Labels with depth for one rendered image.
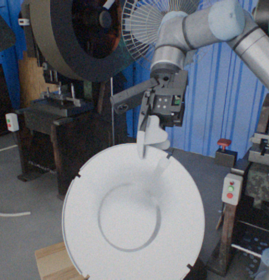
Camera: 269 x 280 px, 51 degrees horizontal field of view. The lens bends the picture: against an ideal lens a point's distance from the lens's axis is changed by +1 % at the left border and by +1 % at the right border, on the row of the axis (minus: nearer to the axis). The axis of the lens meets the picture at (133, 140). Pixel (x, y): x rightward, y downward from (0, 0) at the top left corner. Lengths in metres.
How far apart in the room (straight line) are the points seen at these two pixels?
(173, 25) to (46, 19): 1.21
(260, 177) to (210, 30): 0.99
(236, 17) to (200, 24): 0.07
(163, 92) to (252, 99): 2.25
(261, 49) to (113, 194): 0.47
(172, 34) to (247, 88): 2.16
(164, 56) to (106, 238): 0.40
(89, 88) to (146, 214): 1.97
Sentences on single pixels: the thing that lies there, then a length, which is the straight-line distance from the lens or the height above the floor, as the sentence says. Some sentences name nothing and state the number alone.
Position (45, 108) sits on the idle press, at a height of 0.67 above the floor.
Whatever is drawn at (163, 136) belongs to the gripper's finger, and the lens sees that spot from 0.56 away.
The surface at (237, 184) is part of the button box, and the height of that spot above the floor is 0.61.
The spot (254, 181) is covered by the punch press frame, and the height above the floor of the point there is 0.59.
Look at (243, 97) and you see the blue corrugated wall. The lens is 2.83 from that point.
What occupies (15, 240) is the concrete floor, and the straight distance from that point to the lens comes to 2.10.
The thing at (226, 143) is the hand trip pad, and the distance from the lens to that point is 1.47.
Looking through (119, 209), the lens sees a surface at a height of 0.96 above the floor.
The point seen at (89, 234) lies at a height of 0.90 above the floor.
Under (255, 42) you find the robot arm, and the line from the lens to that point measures 0.75.
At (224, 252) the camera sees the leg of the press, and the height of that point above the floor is 0.15.
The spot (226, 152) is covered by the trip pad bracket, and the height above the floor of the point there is 0.70.
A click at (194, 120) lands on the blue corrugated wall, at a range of 3.03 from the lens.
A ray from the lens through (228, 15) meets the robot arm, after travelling 0.63.
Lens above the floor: 1.30
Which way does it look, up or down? 22 degrees down
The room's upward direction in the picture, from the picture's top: straight up
